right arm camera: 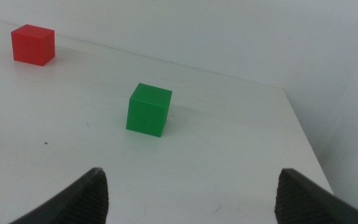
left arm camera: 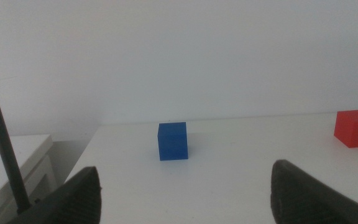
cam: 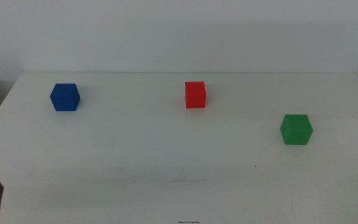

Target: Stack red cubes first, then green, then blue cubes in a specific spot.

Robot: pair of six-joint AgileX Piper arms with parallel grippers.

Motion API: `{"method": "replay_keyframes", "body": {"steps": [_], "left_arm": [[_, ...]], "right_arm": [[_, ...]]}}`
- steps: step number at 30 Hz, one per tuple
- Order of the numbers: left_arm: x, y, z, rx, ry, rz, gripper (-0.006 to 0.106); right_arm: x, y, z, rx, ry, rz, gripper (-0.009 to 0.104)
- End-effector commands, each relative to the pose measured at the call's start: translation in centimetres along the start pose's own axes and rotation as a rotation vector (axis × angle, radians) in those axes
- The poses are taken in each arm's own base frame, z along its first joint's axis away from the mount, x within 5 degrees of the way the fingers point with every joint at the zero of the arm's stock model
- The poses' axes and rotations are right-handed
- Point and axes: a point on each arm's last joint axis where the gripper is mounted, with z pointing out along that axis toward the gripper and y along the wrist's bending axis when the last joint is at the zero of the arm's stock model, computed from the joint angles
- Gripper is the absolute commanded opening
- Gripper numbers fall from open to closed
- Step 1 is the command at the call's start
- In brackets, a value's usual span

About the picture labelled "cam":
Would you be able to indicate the blue cube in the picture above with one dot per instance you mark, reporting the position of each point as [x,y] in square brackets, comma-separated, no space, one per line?
[64,97]

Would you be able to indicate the red cube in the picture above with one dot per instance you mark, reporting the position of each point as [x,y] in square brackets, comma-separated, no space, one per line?
[195,95]

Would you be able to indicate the green cube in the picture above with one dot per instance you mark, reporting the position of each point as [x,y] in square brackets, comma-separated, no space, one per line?
[296,130]

